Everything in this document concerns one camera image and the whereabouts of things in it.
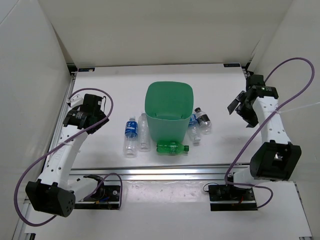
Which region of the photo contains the black label plastic bottle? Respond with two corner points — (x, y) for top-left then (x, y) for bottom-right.
(194, 107), (212, 135)

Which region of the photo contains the blue label water bottle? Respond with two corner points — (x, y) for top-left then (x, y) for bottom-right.
(123, 116), (138, 158)

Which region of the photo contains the small blue label bottle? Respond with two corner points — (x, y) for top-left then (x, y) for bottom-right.
(187, 113), (201, 146)

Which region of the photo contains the clear unlabelled plastic bottle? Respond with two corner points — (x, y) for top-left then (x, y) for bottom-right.
(138, 112), (151, 152)

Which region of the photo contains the green plastic soda bottle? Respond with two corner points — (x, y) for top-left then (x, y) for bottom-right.
(156, 141), (190, 155)

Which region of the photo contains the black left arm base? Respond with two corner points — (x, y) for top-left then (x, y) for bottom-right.
(74, 172), (123, 210)

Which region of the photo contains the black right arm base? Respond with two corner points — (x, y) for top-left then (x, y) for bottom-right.
(202, 182), (258, 212)

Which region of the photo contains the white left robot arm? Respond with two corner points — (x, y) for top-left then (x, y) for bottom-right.
(25, 93), (109, 217)

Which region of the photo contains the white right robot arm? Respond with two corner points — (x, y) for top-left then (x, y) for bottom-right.
(224, 74), (302, 200)

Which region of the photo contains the green plastic bin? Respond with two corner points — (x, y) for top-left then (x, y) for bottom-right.
(144, 81), (194, 143)

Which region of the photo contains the aluminium front rail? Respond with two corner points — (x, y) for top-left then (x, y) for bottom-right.
(69, 164), (229, 181)

